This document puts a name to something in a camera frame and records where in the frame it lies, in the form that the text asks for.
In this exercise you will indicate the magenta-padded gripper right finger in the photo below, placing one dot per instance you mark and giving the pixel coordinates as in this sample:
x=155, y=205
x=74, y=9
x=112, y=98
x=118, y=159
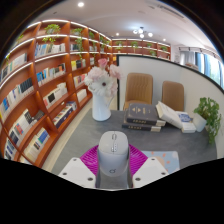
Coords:
x=150, y=171

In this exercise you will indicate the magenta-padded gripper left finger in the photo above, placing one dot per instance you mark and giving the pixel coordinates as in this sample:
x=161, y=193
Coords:
x=75, y=171

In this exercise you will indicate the light grey computer mouse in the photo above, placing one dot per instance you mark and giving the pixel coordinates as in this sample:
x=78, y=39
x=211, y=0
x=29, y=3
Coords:
x=113, y=156

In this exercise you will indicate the thin dark hardcover book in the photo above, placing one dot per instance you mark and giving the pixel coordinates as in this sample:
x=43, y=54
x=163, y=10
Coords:
x=140, y=127

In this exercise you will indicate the thick dark hardcover book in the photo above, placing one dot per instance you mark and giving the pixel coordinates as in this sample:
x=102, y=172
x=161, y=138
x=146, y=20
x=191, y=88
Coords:
x=141, y=113

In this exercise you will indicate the white leaning book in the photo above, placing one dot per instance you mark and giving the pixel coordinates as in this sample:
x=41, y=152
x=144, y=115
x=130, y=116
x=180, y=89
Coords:
x=168, y=115

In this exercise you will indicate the white blue flat book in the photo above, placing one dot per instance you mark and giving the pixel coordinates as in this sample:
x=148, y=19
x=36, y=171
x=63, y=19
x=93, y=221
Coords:
x=187, y=125

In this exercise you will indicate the white ceramic vase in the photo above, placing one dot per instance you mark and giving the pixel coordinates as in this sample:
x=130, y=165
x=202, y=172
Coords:
x=101, y=110

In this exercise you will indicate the tan upholstered chair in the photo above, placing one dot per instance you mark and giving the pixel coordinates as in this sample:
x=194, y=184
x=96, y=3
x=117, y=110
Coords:
x=138, y=90
x=173, y=95

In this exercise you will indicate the green plant in white pot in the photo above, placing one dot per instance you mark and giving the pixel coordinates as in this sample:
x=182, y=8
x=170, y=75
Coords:
x=208, y=113

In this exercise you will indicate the orange wooden bookshelf unit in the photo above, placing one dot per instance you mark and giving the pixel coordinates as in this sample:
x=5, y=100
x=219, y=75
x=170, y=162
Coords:
x=33, y=93

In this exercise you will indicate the pink white flower bouquet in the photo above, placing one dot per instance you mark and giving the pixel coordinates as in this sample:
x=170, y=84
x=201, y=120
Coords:
x=101, y=81

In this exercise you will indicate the window with vertical frames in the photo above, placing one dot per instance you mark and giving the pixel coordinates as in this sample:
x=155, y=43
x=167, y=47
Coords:
x=208, y=65

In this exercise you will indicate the round ceiling lights cluster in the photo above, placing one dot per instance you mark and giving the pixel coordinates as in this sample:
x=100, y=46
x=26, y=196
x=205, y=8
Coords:
x=141, y=31

